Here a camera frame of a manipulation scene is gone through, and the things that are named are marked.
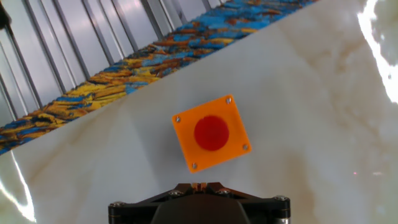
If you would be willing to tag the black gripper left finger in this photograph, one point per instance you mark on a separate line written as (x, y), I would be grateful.
(136, 208)

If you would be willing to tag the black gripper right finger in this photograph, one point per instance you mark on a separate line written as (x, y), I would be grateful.
(267, 207)

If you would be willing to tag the orange box red mushroom button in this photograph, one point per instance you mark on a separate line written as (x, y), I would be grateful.
(186, 133)

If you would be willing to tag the glossy marble pattern sheet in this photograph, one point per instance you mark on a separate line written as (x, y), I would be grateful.
(311, 109)

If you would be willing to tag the blue starry painting cloth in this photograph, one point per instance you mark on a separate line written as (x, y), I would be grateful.
(140, 65)

